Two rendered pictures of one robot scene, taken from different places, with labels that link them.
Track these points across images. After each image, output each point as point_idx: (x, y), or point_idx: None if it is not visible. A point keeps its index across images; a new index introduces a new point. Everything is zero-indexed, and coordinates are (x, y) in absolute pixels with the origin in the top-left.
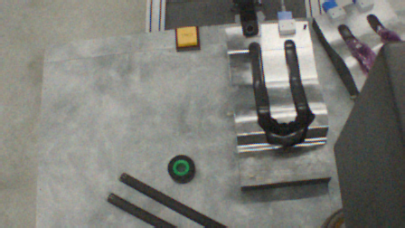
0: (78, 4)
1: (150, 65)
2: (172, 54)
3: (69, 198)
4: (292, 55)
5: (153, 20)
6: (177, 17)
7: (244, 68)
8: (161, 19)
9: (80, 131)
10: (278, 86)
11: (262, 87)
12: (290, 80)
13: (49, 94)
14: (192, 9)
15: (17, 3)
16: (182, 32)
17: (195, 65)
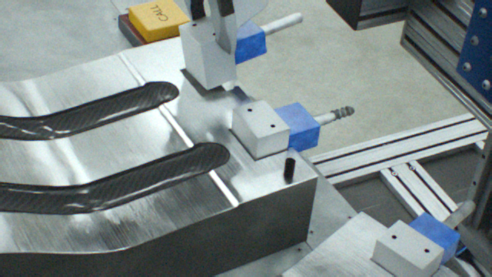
0: (314, 93)
1: (64, 1)
2: (108, 24)
3: None
4: (178, 175)
5: (320, 166)
6: (356, 206)
7: (86, 91)
8: (331, 178)
9: None
10: (53, 165)
11: (40, 137)
12: (90, 189)
13: None
14: (393, 224)
15: (267, 18)
16: (163, 5)
17: None
